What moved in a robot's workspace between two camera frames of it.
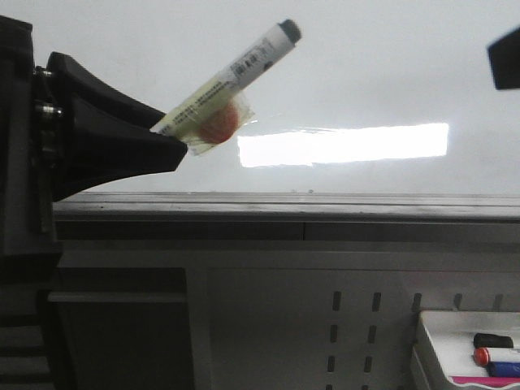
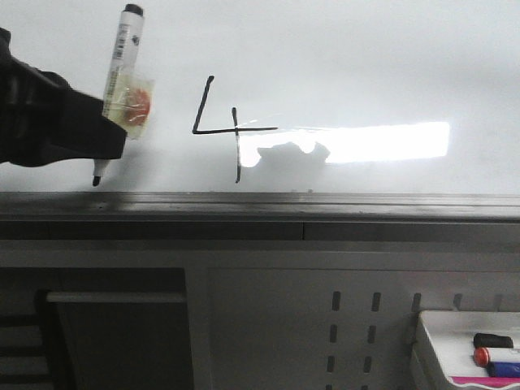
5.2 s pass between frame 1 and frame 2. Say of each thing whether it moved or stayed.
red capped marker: stayed
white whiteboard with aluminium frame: stayed
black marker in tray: stayed
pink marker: stayed
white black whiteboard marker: moved
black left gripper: moved
